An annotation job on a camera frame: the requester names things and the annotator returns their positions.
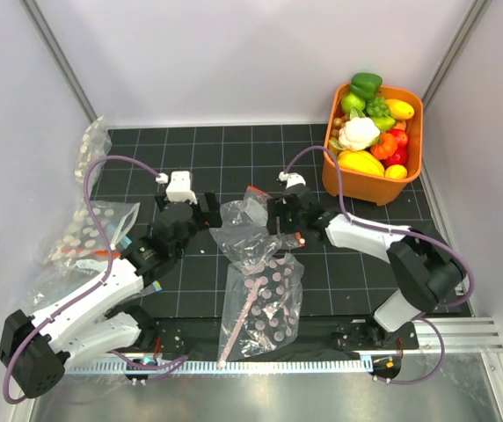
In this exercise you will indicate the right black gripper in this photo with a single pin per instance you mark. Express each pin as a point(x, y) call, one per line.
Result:
point(278, 207)

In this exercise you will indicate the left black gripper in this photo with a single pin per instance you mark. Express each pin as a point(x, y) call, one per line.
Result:
point(209, 218)

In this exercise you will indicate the clear bag orange zipper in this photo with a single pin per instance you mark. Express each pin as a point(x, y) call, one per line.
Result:
point(243, 237)

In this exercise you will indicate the white cauliflower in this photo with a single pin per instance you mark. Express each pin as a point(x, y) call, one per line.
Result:
point(358, 134)

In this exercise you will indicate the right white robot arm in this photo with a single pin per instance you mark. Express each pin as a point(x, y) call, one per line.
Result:
point(426, 270)

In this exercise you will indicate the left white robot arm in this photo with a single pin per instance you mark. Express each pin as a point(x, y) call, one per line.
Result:
point(37, 349)

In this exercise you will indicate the clear bag pink dots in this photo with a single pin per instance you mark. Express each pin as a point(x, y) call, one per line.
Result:
point(261, 309)

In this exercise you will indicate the clear bag white dots upright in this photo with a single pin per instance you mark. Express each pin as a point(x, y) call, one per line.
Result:
point(95, 144)

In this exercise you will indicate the clear bag white dots flat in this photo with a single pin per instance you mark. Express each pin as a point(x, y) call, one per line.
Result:
point(79, 237)

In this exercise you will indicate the black grid mat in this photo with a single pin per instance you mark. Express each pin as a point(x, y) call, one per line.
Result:
point(226, 161)

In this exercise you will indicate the orange plastic basket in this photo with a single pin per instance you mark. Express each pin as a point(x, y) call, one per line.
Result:
point(371, 188)

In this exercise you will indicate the brown longan cluster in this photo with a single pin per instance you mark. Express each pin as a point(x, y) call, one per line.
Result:
point(337, 125)

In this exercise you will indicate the yellow lemon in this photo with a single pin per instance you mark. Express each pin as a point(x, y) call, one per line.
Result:
point(396, 172)

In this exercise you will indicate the green apple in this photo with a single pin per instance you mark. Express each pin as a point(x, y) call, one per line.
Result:
point(351, 101)

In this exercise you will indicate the orange pumpkin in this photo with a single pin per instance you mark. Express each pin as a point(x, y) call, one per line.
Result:
point(385, 147)

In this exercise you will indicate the red pomegranate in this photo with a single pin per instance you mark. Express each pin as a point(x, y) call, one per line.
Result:
point(399, 157)

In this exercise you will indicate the green pear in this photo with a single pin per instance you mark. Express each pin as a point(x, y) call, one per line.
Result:
point(384, 123)

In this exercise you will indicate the green grapes bunch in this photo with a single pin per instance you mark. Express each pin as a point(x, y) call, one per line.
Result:
point(377, 107)

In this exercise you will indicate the red apple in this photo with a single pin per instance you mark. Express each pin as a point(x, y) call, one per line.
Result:
point(401, 137)

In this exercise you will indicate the green bell pepper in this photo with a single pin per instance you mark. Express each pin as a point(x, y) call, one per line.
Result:
point(366, 85)

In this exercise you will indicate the yellow mango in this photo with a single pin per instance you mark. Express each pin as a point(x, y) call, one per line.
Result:
point(399, 109)

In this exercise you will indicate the crumpled clear bags pile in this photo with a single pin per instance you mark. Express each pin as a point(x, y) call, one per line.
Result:
point(53, 283)

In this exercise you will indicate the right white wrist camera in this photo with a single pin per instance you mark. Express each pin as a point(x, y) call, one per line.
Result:
point(292, 179)

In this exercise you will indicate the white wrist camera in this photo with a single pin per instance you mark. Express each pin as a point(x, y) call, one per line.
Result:
point(292, 179)
point(180, 189)

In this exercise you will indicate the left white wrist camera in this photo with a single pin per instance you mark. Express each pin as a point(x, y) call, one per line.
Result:
point(180, 189)

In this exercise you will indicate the aluminium cable rail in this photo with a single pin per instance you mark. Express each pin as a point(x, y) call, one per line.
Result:
point(113, 365)

